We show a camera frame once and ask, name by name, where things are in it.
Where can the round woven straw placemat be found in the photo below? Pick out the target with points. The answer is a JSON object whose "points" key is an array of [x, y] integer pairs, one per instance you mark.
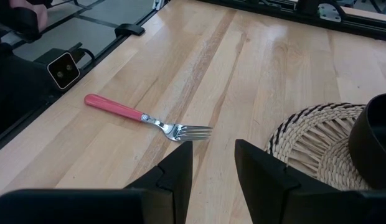
{"points": [[305, 140]]}

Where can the black frame clip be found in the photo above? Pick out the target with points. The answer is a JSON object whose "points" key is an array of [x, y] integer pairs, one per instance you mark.
{"points": [[129, 29]]}

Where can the black bowl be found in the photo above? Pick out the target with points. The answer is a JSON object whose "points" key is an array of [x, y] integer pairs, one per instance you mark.
{"points": [[373, 140]]}

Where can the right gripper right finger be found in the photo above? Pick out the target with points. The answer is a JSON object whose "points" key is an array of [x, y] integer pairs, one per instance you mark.
{"points": [[261, 180]]}

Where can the grey metal bracket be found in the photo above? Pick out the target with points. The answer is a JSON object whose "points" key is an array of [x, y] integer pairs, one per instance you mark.
{"points": [[329, 13]]}

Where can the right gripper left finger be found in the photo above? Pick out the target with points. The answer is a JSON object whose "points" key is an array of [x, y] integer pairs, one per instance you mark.
{"points": [[180, 174]]}

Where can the person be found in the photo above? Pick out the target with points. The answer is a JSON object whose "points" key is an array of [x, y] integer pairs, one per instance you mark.
{"points": [[37, 15]]}

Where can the black device with white face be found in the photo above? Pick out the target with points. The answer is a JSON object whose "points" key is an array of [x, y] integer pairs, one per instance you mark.
{"points": [[63, 71]]}

